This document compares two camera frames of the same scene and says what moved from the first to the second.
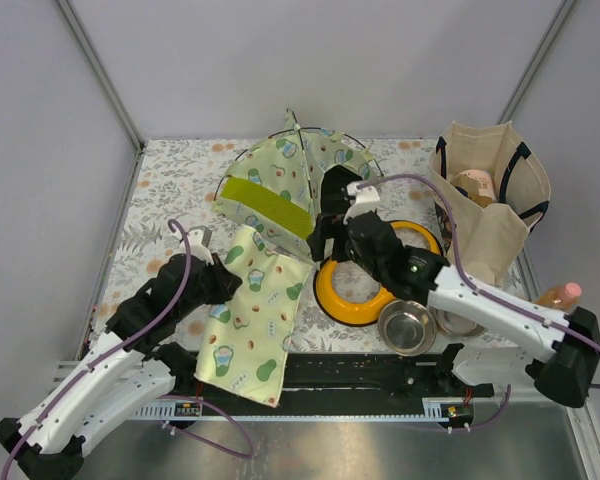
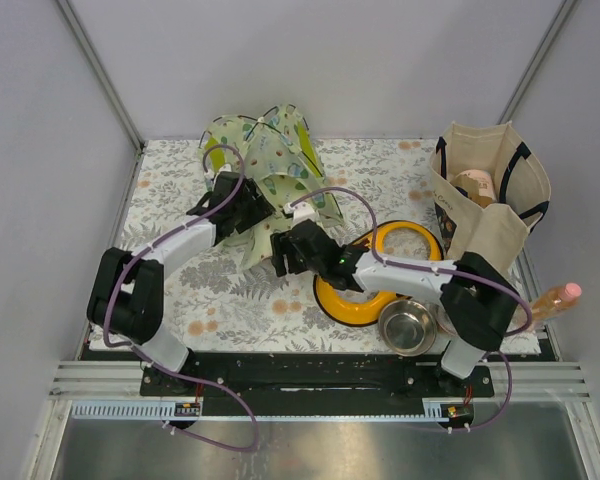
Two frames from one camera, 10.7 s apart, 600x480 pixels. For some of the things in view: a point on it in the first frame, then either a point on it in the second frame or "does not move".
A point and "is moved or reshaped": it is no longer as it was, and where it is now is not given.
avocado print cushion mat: x=245 y=334 → x=255 y=241
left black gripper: x=228 y=283 → x=261 y=209
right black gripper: x=327 y=226 → x=282 y=245
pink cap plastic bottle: x=562 y=296 does not move
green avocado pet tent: x=288 y=184 is moved or reshaped
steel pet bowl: x=407 y=328 does not move
